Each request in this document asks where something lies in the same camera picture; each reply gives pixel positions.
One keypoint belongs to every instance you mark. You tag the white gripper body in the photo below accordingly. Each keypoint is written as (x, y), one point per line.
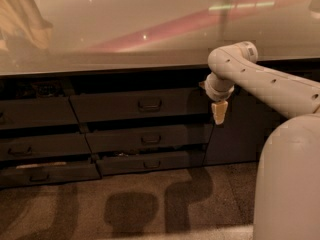
(217, 93)

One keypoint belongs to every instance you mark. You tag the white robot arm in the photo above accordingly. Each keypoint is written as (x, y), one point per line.
(235, 64)

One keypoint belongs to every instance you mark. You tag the dark drawer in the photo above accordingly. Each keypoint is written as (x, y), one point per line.
(69, 172)
(150, 162)
(38, 112)
(149, 137)
(139, 104)
(43, 146)

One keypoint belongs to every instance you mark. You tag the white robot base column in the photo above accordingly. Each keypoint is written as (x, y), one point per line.
(287, 198)

